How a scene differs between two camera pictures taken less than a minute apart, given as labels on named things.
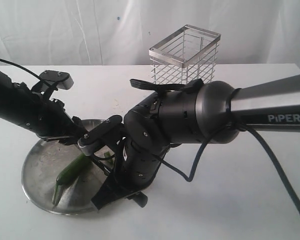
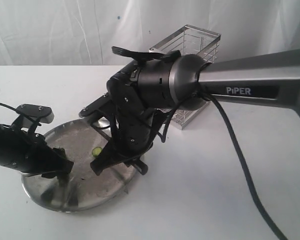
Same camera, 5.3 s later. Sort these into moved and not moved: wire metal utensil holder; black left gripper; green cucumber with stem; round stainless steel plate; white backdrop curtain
Moved: black left gripper; green cucumber with stem
Not moved: white backdrop curtain; round stainless steel plate; wire metal utensil holder
